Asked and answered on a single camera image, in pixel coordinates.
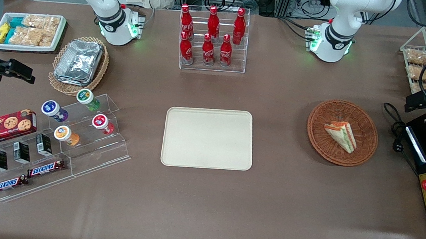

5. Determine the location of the white rectangular snack tray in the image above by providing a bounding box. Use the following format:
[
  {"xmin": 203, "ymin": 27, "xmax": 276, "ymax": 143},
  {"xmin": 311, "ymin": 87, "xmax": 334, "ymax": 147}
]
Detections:
[{"xmin": 0, "ymin": 9, "xmax": 67, "ymax": 57}]

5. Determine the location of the aluminium foil tray stack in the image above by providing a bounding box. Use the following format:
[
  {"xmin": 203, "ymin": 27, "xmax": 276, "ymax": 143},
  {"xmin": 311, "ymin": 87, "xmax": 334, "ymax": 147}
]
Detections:
[{"xmin": 52, "ymin": 37, "xmax": 104, "ymax": 88}]

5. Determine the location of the brown round wicker basket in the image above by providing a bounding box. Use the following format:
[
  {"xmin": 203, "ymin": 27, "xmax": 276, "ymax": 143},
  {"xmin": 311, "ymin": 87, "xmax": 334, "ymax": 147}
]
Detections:
[{"xmin": 303, "ymin": 96, "xmax": 383, "ymax": 170}]

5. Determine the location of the light oval wicker basket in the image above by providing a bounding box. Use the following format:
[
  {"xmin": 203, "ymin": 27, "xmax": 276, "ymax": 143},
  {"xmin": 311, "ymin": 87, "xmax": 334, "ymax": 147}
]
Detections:
[{"xmin": 46, "ymin": 33, "xmax": 112, "ymax": 100}]

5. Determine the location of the wrapped triangular sandwich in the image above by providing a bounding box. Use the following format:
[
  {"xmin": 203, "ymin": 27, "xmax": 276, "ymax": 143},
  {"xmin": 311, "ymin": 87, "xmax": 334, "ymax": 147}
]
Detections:
[{"xmin": 321, "ymin": 119, "xmax": 360, "ymax": 155}]

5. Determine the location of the beige plastic serving tray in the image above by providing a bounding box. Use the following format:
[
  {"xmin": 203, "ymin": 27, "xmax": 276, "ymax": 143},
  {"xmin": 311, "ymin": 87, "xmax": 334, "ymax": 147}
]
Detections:
[{"xmin": 159, "ymin": 102, "xmax": 259, "ymax": 176}]

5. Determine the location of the clear rice cracker pack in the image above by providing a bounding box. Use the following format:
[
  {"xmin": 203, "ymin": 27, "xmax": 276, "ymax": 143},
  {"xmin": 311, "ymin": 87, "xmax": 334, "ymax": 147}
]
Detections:
[
  {"xmin": 39, "ymin": 27, "xmax": 56, "ymax": 48},
  {"xmin": 23, "ymin": 13, "xmax": 61, "ymax": 32},
  {"xmin": 9, "ymin": 25, "xmax": 42, "ymax": 48}
]

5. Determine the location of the yellow snack packet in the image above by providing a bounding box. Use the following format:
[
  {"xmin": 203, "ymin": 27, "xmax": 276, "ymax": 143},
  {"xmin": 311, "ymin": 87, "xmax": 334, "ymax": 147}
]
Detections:
[{"xmin": 0, "ymin": 22, "xmax": 11, "ymax": 45}]

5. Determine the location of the purple lid gum jar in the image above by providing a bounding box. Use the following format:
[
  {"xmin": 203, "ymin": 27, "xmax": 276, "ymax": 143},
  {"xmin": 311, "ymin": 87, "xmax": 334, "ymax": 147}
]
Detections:
[{"xmin": 39, "ymin": 98, "xmax": 71, "ymax": 124}]

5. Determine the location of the green lid gum jar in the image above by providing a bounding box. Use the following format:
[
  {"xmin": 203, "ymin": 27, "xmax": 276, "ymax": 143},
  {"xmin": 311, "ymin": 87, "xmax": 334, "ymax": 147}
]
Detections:
[{"xmin": 75, "ymin": 87, "xmax": 103, "ymax": 113}]

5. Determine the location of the orange lid gum jar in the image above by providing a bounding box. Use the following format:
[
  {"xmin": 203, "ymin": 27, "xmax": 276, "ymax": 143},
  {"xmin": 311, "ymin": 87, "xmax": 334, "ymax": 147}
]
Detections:
[{"xmin": 52, "ymin": 124, "xmax": 81, "ymax": 148}]

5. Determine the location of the red lid gum jar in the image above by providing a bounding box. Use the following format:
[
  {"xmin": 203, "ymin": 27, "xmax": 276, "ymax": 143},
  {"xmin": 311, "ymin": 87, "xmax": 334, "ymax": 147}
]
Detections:
[{"xmin": 90, "ymin": 113, "xmax": 117, "ymax": 136}]

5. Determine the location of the brown Snickers bar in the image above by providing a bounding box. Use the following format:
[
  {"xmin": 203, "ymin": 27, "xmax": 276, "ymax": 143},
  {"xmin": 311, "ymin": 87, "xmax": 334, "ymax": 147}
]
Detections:
[
  {"xmin": 26, "ymin": 155, "xmax": 67, "ymax": 182},
  {"xmin": 0, "ymin": 172, "xmax": 30, "ymax": 200}
]

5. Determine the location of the clear acrylic stepped stand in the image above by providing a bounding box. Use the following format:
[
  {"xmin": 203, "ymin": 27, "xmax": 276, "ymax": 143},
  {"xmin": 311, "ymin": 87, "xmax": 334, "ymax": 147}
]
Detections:
[{"xmin": 0, "ymin": 81, "xmax": 138, "ymax": 217}]

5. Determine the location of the red cola bottle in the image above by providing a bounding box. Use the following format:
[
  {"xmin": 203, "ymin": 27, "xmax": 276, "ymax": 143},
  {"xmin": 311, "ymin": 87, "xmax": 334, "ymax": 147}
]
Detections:
[
  {"xmin": 177, "ymin": 31, "xmax": 197, "ymax": 66},
  {"xmin": 178, "ymin": 4, "xmax": 197, "ymax": 41},
  {"xmin": 218, "ymin": 33, "xmax": 235, "ymax": 68},
  {"xmin": 231, "ymin": 7, "xmax": 249, "ymax": 46},
  {"xmin": 205, "ymin": 5, "xmax": 223, "ymax": 42},
  {"xmin": 200, "ymin": 33, "xmax": 218, "ymax": 67}
]

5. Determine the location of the clear acrylic bottle rack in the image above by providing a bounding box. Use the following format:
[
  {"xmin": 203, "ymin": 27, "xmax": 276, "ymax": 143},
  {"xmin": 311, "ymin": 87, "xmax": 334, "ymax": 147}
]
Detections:
[{"xmin": 173, "ymin": 1, "xmax": 253, "ymax": 77}]

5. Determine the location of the black power cable with plug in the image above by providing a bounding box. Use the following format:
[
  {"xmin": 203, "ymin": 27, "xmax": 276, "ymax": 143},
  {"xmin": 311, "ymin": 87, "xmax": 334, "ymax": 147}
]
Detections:
[{"xmin": 375, "ymin": 102, "xmax": 426, "ymax": 176}]

